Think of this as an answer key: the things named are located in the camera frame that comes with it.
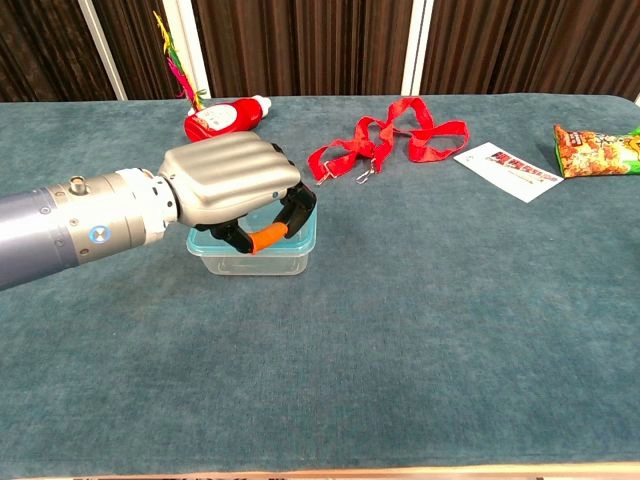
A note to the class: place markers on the orange green snack bag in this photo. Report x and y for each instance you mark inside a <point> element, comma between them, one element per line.
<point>590,152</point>

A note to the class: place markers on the white double frame post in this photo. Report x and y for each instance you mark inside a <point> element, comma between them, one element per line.
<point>419,45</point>

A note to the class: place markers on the colourful feather shuttlecock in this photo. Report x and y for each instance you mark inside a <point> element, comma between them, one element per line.
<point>176,66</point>

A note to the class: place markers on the thin grey frame post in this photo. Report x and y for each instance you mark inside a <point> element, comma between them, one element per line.
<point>102,50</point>

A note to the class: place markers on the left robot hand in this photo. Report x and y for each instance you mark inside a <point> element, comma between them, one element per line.
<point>230,180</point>

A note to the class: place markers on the teal velvet tablecloth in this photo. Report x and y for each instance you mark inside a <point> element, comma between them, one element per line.
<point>400,325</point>

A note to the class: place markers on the wide white frame post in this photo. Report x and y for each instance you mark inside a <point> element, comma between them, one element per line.
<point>192,45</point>

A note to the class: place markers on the white corner frame post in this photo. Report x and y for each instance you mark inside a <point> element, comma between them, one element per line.
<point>637,95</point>

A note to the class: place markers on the blue plastic lid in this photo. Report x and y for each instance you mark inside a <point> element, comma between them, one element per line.
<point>280,248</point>

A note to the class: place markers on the dark brown curtain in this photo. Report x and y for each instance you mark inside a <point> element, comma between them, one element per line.
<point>300,45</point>

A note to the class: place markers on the red bottle with white cap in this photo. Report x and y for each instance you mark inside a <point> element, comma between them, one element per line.
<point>215,120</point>

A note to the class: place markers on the clear plastic container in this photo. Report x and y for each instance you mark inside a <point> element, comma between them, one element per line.
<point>250,265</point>

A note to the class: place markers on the white printed card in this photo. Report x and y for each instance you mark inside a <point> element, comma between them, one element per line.
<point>505,172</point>

